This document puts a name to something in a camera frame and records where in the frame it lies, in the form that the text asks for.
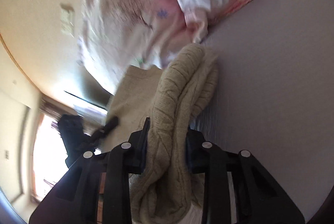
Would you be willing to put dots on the dark long wall fixture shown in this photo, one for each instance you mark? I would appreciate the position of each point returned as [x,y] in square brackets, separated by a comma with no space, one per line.
[88,100]

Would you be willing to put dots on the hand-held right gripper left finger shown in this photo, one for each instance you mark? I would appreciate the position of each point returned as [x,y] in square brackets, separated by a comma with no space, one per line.
[145,138]

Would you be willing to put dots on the small wall outlet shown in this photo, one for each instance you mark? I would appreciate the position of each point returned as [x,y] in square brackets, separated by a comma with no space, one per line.
[6,155]

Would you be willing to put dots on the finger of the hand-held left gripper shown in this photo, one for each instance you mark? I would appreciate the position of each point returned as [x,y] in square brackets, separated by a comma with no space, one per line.
[108,124]

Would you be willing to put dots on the bright window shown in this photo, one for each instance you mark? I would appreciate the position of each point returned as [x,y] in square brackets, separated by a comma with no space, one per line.
[48,151]

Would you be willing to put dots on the beige knit sweater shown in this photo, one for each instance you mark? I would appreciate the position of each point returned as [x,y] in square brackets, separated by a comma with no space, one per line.
[169,98]

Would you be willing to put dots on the pink floral duvet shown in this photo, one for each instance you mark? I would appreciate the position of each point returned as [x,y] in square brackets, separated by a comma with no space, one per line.
[146,5]

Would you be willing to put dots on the grey bed sheet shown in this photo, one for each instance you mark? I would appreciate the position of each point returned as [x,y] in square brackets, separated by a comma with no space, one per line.
[274,70]

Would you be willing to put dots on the white wall switch plate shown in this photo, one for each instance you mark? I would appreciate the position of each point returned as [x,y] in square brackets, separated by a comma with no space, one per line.
[67,19]

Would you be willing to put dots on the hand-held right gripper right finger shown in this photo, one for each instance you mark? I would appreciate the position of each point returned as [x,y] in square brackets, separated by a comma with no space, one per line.
[188,153]

